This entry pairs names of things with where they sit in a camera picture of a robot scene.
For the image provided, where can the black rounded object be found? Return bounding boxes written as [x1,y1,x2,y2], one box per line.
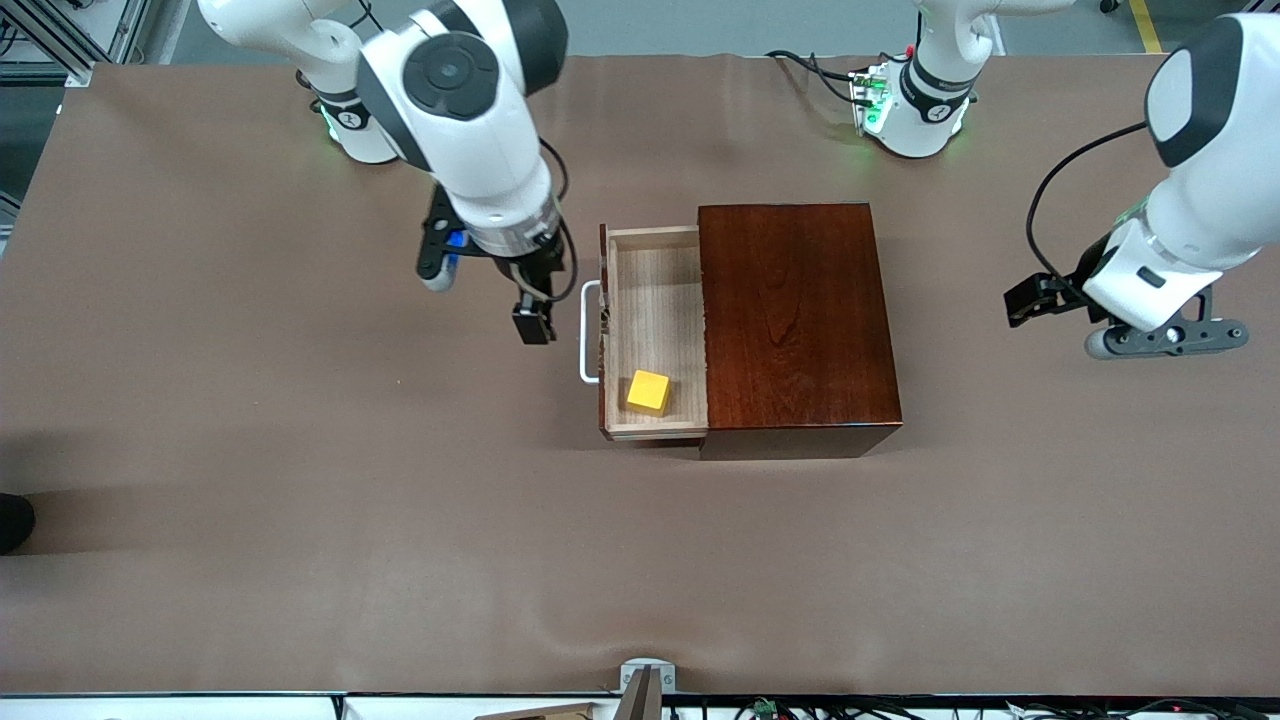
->
[0,493,37,556]

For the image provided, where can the white metal drawer handle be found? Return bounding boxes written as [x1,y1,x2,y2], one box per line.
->
[580,280,604,385]

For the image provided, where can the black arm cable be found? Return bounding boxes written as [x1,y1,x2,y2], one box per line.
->
[538,135,581,303]
[1027,122,1151,283]

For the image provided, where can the aluminium frame profiles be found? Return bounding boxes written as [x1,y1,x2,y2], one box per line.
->
[0,0,151,89]

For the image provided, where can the yellow cube block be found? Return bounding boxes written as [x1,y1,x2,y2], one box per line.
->
[626,369,673,418]

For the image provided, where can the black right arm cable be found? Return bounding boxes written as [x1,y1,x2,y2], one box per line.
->
[538,135,581,303]

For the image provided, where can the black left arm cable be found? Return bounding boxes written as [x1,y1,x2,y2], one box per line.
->
[1027,122,1151,283]

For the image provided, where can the grey metal clamp bracket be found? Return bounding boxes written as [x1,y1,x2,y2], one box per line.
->
[614,657,678,720]

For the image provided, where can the light wood drawer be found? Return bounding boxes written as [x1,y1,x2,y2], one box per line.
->
[598,224,711,444]

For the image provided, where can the black base cable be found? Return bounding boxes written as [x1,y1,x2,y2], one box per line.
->
[765,50,863,106]

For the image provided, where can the dark brown wooden cabinet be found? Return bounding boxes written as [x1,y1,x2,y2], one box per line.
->
[697,202,904,461]

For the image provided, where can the brown table cover sheet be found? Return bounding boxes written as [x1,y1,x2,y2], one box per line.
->
[0,52,1280,698]

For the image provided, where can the flat wooden piece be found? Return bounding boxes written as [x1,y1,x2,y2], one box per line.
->
[470,702,597,720]

